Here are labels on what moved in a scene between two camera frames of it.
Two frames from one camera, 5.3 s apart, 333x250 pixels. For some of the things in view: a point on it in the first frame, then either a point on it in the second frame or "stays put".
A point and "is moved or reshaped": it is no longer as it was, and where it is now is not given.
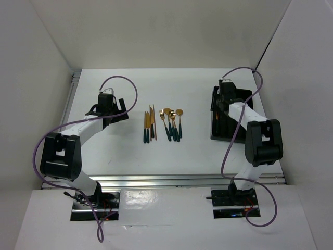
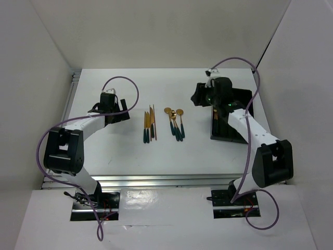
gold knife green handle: x=144 y=132 stays put
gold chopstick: x=154 y=120 stays put
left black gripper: x=122 y=105 stays put
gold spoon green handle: x=168 y=110 is moved or reshaped
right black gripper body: x=219 y=99 to x=207 y=96
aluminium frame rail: x=151 y=181 stays put
